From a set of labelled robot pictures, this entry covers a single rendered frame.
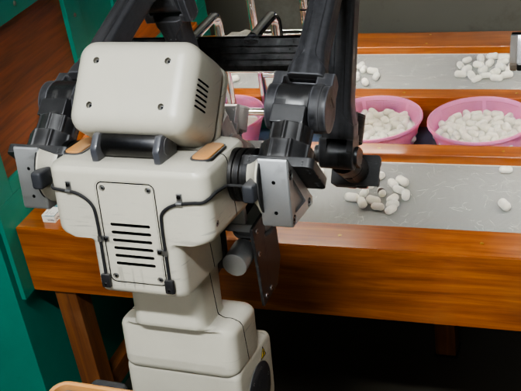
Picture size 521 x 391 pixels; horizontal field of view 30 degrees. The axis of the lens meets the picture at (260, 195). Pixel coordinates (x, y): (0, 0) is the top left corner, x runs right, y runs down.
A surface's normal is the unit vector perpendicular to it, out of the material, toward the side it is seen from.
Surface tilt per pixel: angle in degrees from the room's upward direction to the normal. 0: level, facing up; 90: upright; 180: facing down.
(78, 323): 90
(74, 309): 90
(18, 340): 90
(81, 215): 82
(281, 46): 58
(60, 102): 37
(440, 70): 0
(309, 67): 33
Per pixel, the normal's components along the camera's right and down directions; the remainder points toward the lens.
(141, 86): -0.35, -0.20
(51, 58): 0.94, 0.04
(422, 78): -0.14, -0.86
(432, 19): -0.34, 0.51
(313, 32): -0.22, -0.44
